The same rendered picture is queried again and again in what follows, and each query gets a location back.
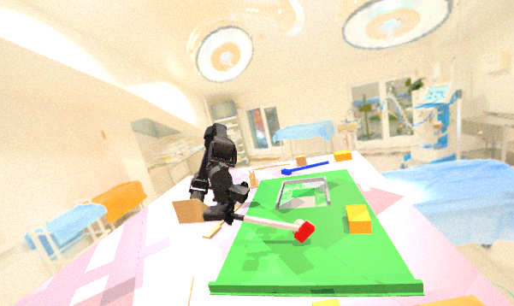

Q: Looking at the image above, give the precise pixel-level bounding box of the green flat mat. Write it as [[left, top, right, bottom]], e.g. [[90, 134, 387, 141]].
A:
[[210, 169, 425, 297]]

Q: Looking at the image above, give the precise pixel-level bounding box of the blue putter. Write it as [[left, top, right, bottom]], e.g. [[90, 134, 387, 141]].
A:
[[281, 161, 329, 175]]

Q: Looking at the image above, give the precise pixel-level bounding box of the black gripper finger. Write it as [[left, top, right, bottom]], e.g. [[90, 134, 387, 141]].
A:
[[223, 207, 233, 226], [229, 201, 237, 214]]

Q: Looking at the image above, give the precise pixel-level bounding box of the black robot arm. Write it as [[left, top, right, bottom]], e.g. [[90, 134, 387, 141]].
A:
[[188, 123, 250, 203]]

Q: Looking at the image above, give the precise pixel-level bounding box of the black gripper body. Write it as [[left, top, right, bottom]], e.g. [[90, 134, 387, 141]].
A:
[[202, 185, 233, 222]]

